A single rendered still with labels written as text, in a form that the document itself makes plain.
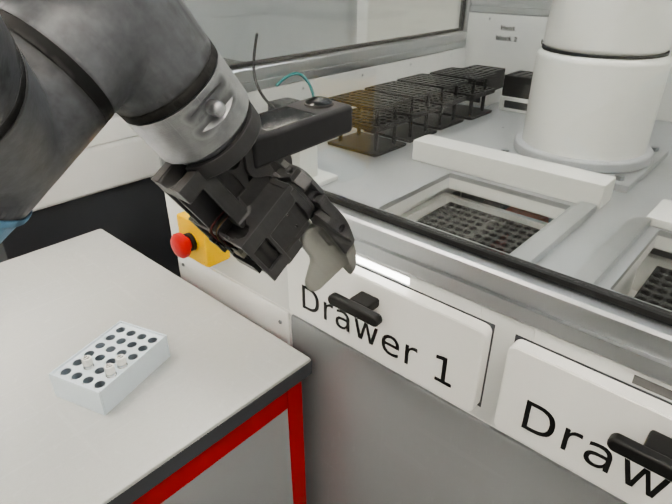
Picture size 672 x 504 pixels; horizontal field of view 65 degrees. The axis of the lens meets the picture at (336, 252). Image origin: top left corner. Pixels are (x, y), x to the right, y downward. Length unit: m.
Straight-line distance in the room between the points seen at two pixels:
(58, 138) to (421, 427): 0.55
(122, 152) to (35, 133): 1.02
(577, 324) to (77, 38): 0.44
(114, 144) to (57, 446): 0.74
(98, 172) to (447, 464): 0.93
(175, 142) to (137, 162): 0.96
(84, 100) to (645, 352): 0.46
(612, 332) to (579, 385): 0.06
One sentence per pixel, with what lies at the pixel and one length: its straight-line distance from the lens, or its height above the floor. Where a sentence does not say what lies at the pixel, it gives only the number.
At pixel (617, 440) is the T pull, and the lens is 0.51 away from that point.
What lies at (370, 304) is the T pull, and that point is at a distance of 0.61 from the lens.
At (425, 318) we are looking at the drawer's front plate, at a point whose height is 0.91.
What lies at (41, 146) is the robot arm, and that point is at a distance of 0.28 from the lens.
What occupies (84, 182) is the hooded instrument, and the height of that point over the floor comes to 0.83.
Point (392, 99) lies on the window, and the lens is 0.57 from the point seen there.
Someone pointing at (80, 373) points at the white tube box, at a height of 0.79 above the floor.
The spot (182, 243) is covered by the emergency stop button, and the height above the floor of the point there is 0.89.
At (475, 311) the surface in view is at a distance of 0.57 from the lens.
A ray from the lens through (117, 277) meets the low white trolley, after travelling 1.02.
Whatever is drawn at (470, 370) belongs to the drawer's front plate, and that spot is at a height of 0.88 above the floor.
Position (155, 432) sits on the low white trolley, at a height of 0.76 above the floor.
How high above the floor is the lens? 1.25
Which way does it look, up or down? 29 degrees down
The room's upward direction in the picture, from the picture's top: straight up
